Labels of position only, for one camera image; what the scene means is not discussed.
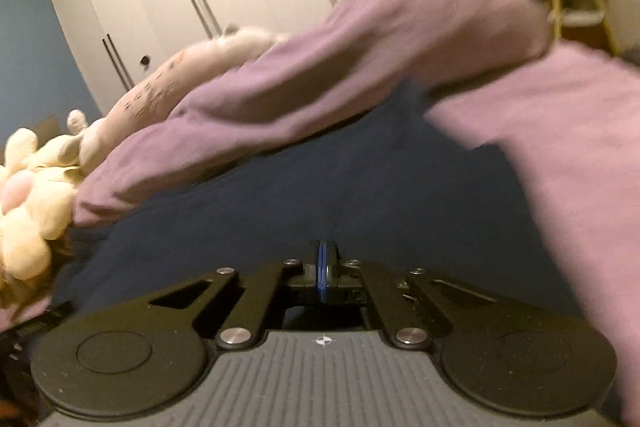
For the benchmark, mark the cream flower plush pillow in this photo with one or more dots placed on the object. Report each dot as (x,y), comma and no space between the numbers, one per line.
(30,207)

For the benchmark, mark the purple duvet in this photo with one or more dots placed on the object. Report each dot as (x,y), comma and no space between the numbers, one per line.
(350,42)

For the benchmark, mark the long white plush toy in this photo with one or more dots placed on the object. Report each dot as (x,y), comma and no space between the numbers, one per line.
(175,77)

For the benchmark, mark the navy zip jacket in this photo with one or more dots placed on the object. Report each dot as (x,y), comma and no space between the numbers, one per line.
(300,187)

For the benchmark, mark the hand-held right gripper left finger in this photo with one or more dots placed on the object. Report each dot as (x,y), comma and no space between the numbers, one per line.
(260,302)

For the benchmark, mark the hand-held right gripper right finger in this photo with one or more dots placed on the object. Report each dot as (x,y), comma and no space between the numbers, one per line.
(385,302)

